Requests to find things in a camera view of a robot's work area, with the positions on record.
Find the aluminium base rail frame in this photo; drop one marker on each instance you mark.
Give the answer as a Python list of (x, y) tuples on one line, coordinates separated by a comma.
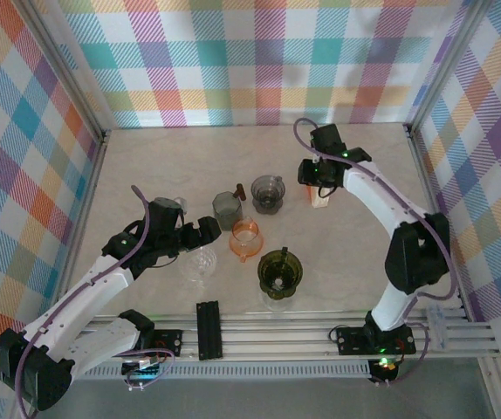
[(276, 336)]

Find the small circuit board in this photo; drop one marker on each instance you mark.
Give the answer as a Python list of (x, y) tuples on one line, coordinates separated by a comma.
[(141, 371), (383, 368)]

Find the aluminium side rail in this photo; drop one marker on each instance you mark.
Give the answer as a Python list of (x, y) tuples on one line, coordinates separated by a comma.
[(431, 196), (93, 174)]

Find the grey transparent hexagonal cup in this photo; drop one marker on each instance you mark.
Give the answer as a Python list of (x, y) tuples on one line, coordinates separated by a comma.
[(228, 209)]

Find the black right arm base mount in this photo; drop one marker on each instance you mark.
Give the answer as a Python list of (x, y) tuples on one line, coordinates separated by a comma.
[(355, 340)]

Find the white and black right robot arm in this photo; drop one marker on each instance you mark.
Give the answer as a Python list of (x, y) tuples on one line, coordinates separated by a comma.
[(381, 196)]

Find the aluminium frame post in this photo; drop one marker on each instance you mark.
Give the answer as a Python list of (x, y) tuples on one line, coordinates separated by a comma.
[(444, 65), (68, 74)]

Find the green transparent coffee dripper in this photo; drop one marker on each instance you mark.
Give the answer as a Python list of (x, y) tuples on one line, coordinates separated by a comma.
[(272, 266)]

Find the orange transparent carafe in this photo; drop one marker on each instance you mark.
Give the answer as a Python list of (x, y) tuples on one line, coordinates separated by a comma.
[(246, 244)]

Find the clear plastic coffee dripper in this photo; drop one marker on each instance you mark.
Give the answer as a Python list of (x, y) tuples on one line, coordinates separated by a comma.
[(200, 264)]

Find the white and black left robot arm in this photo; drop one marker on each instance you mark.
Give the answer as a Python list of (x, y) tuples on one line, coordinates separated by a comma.
[(80, 297)]

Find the black rail bracket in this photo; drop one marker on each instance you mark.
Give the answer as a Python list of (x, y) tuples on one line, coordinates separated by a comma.
[(209, 331)]

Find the grey transparent coffee dripper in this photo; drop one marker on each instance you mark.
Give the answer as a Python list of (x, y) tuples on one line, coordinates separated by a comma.
[(268, 190)]

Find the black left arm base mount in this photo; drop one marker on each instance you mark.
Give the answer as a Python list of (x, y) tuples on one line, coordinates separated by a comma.
[(169, 342)]

